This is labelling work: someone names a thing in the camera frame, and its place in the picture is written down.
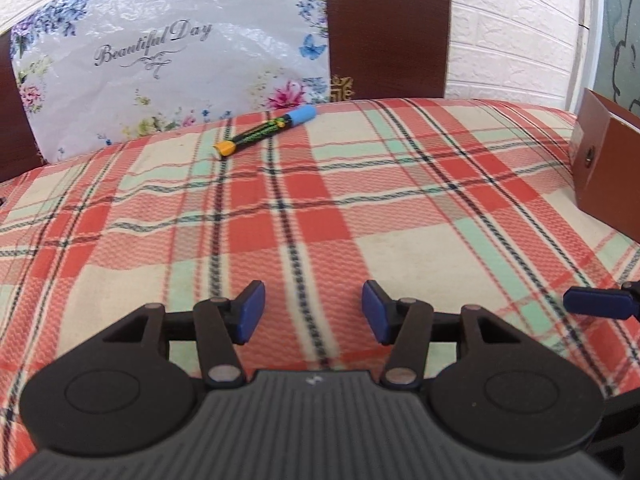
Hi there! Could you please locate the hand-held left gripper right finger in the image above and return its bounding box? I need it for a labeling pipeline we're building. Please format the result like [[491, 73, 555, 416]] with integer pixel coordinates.
[[362, 280, 527, 390]]

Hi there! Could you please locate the brown cardboard box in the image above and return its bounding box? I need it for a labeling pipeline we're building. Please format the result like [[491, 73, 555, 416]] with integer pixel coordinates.
[[569, 87, 640, 244]]

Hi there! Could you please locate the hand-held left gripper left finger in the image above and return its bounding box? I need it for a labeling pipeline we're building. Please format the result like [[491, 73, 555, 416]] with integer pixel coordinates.
[[102, 280, 267, 389]]

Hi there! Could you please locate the black marker pen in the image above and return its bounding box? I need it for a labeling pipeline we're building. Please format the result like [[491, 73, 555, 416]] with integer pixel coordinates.
[[212, 105, 318, 159]]

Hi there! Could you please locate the floral plastic bag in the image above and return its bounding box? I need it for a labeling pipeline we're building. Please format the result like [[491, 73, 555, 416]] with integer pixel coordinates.
[[9, 0, 334, 164]]

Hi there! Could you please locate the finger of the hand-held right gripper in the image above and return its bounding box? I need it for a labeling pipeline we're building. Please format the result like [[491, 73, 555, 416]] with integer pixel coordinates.
[[562, 280, 640, 321]]

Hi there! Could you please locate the frosted glass door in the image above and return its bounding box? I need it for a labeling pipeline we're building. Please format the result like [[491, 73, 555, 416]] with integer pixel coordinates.
[[565, 0, 640, 122]]

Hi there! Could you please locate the plaid blanket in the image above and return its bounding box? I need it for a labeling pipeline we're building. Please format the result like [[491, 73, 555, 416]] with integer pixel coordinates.
[[0, 96, 640, 463]]

